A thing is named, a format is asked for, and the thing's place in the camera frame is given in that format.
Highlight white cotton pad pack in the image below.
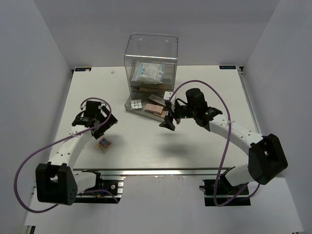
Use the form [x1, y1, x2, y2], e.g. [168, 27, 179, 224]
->
[149, 63, 164, 83]

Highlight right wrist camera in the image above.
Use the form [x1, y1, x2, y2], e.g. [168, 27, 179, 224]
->
[163, 91, 175, 105]

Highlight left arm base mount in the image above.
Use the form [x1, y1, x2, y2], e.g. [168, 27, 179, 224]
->
[74, 176, 124, 204]

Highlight blue label sticker right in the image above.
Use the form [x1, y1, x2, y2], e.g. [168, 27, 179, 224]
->
[219, 65, 236, 70]

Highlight pink slim makeup palette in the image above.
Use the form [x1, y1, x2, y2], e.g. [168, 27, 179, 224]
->
[144, 103, 163, 114]

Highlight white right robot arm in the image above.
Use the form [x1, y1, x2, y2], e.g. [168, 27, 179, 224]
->
[160, 88, 288, 195]

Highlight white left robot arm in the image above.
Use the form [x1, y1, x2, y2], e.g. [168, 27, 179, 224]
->
[35, 98, 117, 205]

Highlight colourful eyeshadow palette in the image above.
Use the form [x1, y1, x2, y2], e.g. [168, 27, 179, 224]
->
[96, 137, 113, 153]

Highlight blue label sticker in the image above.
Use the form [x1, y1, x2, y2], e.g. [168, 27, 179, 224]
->
[219, 65, 236, 70]
[74, 67, 92, 72]

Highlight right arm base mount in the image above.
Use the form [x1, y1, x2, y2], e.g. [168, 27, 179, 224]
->
[199, 179, 251, 207]

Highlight grey nine-pan eyeshadow palette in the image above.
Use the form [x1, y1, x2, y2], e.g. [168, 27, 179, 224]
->
[130, 99, 143, 109]

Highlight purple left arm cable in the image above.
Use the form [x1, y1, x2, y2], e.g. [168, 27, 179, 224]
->
[13, 97, 120, 212]

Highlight brown four-pan eyeshadow palette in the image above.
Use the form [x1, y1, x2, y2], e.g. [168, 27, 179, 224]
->
[155, 110, 168, 118]

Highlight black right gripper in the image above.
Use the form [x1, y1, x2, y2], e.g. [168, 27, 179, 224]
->
[159, 100, 197, 131]

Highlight beige clear makeup compact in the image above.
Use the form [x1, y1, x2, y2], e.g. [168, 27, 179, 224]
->
[148, 94, 165, 106]

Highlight blue label sticker left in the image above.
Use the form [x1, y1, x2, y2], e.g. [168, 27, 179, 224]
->
[74, 67, 92, 72]

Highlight clear smoky makeup organizer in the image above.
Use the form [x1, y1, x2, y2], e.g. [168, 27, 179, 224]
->
[124, 32, 178, 122]

